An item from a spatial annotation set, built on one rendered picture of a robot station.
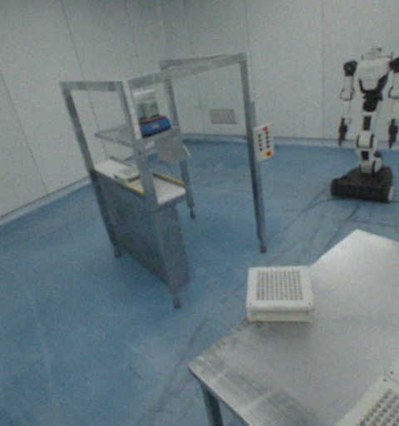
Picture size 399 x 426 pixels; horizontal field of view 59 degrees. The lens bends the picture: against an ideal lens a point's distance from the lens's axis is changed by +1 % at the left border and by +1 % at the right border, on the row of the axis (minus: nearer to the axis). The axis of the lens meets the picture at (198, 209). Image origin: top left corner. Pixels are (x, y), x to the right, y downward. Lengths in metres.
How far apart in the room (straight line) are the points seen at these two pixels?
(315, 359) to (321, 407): 0.16
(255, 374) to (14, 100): 4.89
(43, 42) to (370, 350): 5.39
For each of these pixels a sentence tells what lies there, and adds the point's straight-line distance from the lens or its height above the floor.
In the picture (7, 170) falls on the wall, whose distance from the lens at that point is 5.50.
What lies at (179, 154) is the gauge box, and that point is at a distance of 2.48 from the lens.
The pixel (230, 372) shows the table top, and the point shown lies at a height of 0.86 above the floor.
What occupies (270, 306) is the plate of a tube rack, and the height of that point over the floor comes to 0.94.
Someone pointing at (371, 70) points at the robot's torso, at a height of 1.29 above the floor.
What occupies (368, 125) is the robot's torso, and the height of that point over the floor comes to 0.76.
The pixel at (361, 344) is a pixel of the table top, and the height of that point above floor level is 0.86.
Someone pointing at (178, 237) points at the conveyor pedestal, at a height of 0.46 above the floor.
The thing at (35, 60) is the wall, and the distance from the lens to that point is 5.73.
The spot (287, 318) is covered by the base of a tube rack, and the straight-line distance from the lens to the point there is 1.41.
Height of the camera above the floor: 1.86
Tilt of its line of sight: 26 degrees down
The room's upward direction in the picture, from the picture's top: 10 degrees counter-clockwise
